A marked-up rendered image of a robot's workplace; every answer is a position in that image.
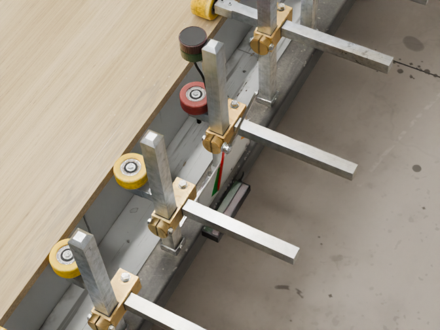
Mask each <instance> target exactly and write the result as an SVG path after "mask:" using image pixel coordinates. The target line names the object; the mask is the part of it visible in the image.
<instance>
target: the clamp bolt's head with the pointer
mask: <svg viewBox="0 0 440 330"><path fill-rule="evenodd" d="M226 144H227V142H224V144H223V145H222V147H221V152H223V150H224V147H225V145H226ZM231 151H232V146H230V147H229V150H228V153H230V152H231ZM224 157H225V154H224V152H223V153H222V157H221V166H220V171H219V179H218V184H217V190H218V191H219V187H220V184H221V176H222V171H223V163H224Z"/></svg>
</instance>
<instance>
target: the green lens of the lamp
mask: <svg viewBox="0 0 440 330"><path fill-rule="evenodd" d="M180 53H181V57H182V58H183V59H184V60H186V61H188V62H199V61H202V53H199V54H187V53H185V52H183V51H182V50H181V49H180Z"/></svg>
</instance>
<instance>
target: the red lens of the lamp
mask: <svg viewBox="0 0 440 330"><path fill-rule="evenodd" d="M190 27H197V26H190ZM190 27H186V28H185V29H187V28H190ZM198 28H200V29H202V28H201V27H198ZM183 30H184V29H183ZM183 30H182V31H183ZM202 30H203V31H204V33H205V34H206V38H205V40H204V41H203V42H202V43H201V44H199V45H196V46H187V45H185V44H183V43H182V42H181V41H180V33H181V32H182V31H181V32H180V33H179V46H180V49H181V50H182V51H183V52H185V53H187V54H198V53H201V52H202V47H203V46H204V45H205V44H206V42H207V41H208V38H207V33H206V31H205V30H204V29H202Z"/></svg>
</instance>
